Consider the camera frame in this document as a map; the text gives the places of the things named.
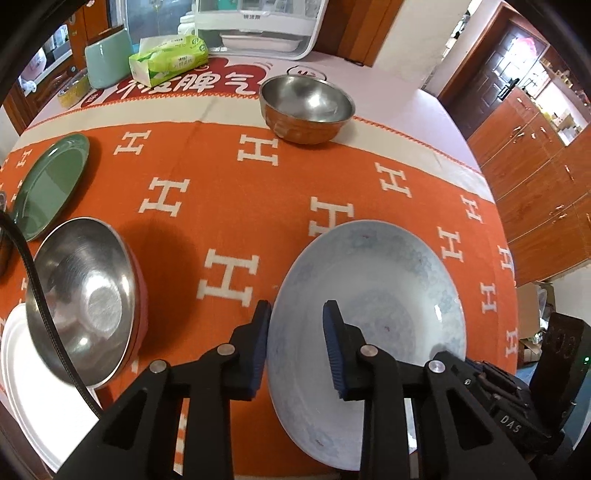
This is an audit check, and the orange H-pattern blanket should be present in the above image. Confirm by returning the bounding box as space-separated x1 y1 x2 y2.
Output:
1 94 517 402

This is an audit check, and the black cable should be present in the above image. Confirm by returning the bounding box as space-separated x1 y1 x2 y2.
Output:
0 209 105 420

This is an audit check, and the plain white plate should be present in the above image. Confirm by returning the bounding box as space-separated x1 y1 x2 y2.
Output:
1 303 98 472

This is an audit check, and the pink printed tablecloth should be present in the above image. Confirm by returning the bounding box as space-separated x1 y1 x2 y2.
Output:
14 53 480 170

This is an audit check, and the yellow tin can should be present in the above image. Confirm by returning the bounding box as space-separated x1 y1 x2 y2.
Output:
57 71 91 109

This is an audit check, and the dark brown door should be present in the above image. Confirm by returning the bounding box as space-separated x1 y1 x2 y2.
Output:
438 3 549 138

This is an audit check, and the mint green canister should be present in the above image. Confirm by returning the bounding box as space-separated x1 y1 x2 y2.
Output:
84 25 133 89

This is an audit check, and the green plate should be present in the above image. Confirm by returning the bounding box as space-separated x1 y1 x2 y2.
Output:
11 133 90 241

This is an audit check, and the green tissue pack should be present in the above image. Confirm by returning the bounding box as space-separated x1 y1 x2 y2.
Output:
129 35 208 87

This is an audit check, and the large steel bowl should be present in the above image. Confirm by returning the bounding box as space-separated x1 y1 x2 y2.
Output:
34 217 148 389

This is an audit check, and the white dish rack box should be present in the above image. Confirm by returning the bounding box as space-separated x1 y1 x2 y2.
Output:
194 0 328 60

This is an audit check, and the small copper steel bowl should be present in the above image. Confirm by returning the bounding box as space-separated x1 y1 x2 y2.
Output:
259 74 356 146

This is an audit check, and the blue patterned white plate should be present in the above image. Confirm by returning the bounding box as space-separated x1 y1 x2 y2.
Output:
267 220 467 471

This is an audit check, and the wooden cabinet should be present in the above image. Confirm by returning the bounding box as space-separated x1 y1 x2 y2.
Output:
468 88 590 286

